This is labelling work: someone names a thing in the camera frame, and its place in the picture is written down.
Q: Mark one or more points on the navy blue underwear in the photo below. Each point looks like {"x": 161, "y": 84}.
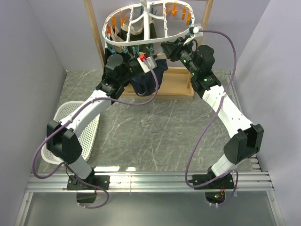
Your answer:
{"x": 145, "y": 85}

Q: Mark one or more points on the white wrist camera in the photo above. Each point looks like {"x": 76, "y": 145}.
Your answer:
{"x": 147, "y": 63}
{"x": 195, "y": 31}

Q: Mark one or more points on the black hanging underwear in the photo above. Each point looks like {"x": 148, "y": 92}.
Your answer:
{"x": 115, "y": 35}

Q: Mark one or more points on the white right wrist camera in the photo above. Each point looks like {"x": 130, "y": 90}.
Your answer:
{"x": 195, "y": 31}

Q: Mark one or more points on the olive green hanging underwear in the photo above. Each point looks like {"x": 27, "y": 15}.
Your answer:
{"x": 143, "y": 36}

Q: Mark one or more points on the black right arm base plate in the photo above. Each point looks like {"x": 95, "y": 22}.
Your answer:
{"x": 225, "y": 182}

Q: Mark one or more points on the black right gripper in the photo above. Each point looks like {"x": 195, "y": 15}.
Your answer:
{"x": 172, "y": 50}

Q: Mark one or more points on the white oval clip hanger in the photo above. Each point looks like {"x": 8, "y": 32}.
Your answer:
{"x": 148, "y": 12}

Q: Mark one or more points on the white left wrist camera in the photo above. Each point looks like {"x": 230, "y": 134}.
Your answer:
{"x": 147, "y": 63}

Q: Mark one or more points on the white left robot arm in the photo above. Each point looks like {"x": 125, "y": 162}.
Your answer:
{"x": 63, "y": 136}

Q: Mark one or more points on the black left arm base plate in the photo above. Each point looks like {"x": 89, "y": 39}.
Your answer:
{"x": 95, "y": 182}

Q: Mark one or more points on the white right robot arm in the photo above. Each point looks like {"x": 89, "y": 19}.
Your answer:
{"x": 245, "y": 137}

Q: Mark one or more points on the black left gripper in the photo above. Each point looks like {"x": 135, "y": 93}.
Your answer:
{"x": 136, "y": 59}

